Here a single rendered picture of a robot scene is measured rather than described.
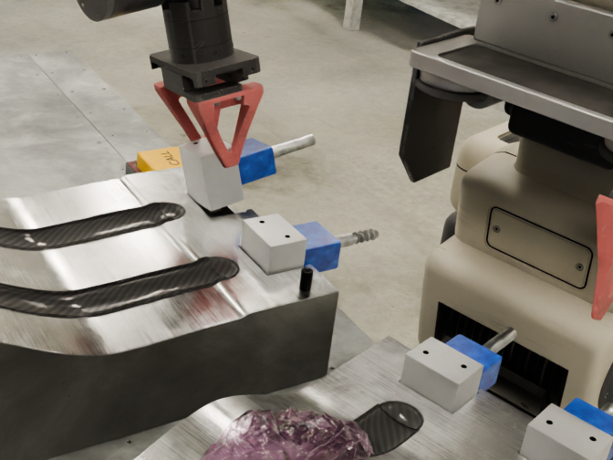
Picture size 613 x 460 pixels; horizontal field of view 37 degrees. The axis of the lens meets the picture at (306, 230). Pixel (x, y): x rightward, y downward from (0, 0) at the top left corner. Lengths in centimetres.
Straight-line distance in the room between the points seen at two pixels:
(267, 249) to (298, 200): 211
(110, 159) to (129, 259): 39
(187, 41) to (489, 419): 40
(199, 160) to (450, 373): 30
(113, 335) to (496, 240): 48
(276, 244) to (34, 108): 63
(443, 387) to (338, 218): 210
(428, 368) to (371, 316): 165
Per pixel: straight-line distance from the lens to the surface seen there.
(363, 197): 294
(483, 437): 70
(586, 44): 89
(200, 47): 81
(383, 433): 69
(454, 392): 71
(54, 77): 144
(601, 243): 59
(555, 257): 99
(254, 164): 87
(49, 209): 88
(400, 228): 279
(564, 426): 69
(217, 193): 85
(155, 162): 108
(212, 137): 82
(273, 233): 78
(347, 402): 70
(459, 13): 422
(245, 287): 75
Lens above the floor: 130
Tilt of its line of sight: 29 degrees down
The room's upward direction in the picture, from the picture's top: 7 degrees clockwise
